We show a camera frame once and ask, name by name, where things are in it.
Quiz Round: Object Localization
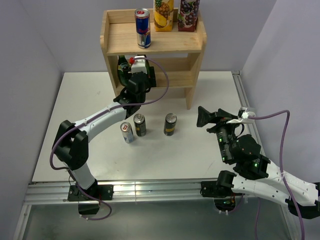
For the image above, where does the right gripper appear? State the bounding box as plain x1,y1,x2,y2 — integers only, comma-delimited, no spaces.
195,105,241,162

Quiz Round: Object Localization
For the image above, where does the perrier lychee green bottle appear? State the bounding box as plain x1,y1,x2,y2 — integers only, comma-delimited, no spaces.
117,55,131,87

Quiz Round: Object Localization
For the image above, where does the black yellow can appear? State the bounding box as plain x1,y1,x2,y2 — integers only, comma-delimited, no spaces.
133,113,147,137
163,113,178,136

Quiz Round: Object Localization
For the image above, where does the red bull can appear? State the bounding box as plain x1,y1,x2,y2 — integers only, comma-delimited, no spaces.
120,122,134,144
134,8,151,49

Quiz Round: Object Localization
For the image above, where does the green bottle yellow label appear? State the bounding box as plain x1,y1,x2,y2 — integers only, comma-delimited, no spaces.
137,54,151,77

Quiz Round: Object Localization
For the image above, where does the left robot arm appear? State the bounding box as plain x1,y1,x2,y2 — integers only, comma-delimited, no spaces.
49,66,156,200

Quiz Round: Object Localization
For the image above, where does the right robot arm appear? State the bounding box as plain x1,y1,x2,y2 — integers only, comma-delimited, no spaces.
196,106,320,219

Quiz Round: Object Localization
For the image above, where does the wooden two-tier shelf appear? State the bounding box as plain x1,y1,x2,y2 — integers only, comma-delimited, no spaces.
100,9,207,109

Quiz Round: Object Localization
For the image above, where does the pineapple juice carton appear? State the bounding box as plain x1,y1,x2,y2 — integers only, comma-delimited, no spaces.
153,0,174,32

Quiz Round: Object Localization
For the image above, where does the grape juice carton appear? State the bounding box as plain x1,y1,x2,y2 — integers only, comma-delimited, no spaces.
177,0,200,32

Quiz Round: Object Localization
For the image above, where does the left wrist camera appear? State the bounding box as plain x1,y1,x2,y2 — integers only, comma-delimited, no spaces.
129,55,148,74

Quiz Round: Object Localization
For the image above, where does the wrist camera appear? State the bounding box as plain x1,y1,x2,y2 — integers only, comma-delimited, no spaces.
129,55,148,74
226,106,256,124

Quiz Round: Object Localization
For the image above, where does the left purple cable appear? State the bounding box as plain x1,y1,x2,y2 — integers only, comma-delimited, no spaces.
49,56,170,221

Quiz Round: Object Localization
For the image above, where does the purple cable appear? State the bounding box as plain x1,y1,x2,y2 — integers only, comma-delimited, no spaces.
49,56,170,221
254,109,307,240

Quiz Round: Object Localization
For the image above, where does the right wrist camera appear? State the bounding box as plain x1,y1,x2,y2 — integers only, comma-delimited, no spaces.
226,106,256,124

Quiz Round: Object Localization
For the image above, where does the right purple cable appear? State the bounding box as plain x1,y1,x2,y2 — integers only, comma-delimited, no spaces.
254,109,307,240

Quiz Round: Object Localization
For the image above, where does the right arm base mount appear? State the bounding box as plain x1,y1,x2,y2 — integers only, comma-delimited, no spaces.
200,180,245,215

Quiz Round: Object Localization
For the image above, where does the aluminium rail frame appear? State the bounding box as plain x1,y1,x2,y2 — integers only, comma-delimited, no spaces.
17,71,301,240

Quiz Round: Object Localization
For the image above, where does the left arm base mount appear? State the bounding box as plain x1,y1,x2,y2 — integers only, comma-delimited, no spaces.
67,184,114,221

